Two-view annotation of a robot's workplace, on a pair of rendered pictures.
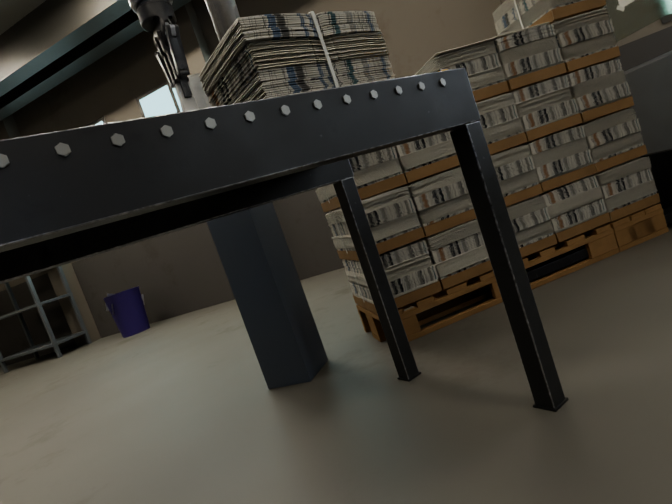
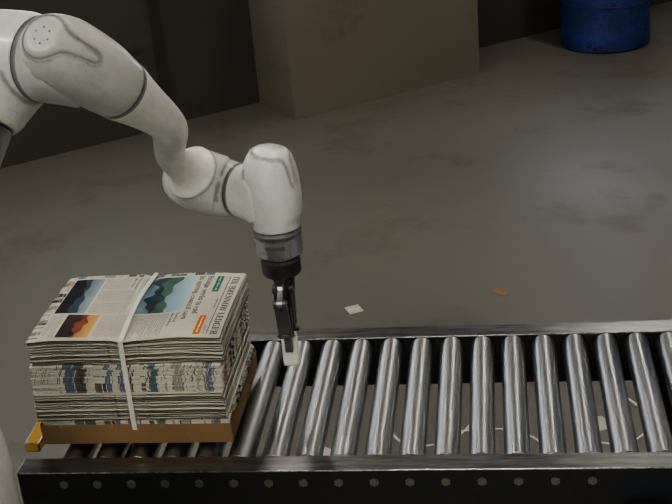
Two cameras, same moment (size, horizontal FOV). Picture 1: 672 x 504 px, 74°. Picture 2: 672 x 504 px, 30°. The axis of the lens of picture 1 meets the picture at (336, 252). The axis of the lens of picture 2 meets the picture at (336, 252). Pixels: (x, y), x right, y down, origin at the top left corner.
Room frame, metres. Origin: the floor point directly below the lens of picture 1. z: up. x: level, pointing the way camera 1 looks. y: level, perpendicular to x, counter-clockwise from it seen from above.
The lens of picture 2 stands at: (2.57, 1.68, 2.10)
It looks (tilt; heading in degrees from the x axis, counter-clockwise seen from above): 24 degrees down; 221
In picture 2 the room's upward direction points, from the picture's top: 5 degrees counter-clockwise
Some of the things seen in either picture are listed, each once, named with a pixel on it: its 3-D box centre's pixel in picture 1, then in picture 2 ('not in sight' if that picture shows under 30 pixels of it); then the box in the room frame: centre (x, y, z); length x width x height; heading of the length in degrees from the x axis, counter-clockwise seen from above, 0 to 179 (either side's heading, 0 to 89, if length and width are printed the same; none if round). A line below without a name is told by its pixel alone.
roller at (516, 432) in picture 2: not in sight; (515, 399); (0.73, 0.54, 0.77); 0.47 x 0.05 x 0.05; 32
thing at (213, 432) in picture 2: not in sight; (207, 393); (1.10, 0.04, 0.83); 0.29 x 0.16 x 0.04; 32
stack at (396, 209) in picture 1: (461, 209); not in sight; (2.03, -0.61, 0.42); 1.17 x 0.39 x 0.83; 102
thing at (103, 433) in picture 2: not in sight; (101, 395); (1.21, -0.14, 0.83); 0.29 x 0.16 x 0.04; 32
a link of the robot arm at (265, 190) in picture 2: not in sight; (266, 186); (1.00, 0.18, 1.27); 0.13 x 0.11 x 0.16; 96
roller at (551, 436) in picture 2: not in sight; (548, 399); (0.70, 0.59, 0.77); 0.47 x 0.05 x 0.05; 32
